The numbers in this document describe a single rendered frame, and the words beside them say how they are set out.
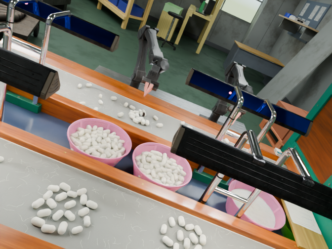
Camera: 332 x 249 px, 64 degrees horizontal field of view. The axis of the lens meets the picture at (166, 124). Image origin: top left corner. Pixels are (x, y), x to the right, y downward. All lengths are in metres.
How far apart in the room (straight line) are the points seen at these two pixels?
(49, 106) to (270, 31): 7.52
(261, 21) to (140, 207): 7.62
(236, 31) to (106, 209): 7.98
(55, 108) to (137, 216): 0.66
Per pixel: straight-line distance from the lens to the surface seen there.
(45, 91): 0.75
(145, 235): 0.90
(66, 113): 1.31
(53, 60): 1.70
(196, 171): 1.28
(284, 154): 0.97
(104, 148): 1.16
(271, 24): 8.35
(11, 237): 0.80
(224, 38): 8.58
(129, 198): 0.97
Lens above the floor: 1.43
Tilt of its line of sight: 28 degrees down
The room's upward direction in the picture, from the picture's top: 25 degrees clockwise
